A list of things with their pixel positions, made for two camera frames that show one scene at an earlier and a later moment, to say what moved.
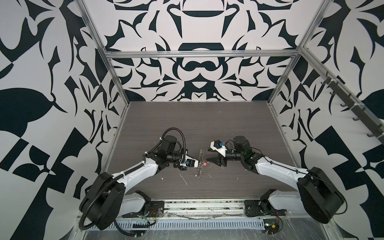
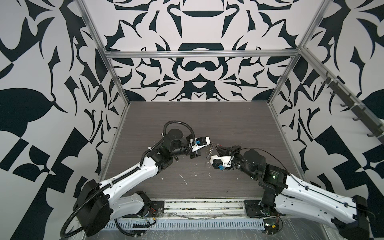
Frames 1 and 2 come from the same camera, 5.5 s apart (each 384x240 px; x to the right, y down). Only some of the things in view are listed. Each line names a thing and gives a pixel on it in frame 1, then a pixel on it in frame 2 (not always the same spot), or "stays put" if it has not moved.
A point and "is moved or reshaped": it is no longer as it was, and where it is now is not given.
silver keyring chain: [200, 163] is moved or reshaped
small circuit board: [271, 226] stays put
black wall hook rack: [359, 110] stays put
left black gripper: [180, 168] to [192, 154]
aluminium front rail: [204, 209] stays put
